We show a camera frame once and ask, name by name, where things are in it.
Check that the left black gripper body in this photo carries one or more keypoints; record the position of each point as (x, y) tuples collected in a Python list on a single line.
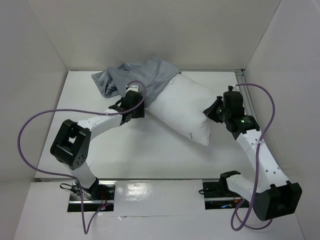
[(138, 112)]

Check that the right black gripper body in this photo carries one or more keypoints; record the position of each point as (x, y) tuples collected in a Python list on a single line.
[(214, 110)]

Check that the grey pillowcase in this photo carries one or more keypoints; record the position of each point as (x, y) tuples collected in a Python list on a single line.
[(154, 74)]

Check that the white pillow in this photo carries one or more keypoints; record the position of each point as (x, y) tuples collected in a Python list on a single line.
[(180, 106)]

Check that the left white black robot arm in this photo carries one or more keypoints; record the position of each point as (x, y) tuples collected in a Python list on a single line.
[(71, 144)]

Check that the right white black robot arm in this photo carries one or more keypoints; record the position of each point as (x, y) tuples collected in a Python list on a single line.
[(275, 195)]

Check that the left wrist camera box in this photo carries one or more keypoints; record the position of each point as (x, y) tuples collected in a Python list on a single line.
[(134, 88)]

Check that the aluminium rail frame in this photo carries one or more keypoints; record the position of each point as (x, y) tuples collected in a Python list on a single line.
[(247, 100)]

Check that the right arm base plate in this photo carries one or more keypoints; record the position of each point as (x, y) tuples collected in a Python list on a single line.
[(216, 198)]

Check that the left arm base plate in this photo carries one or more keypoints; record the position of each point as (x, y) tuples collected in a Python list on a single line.
[(102, 199)]

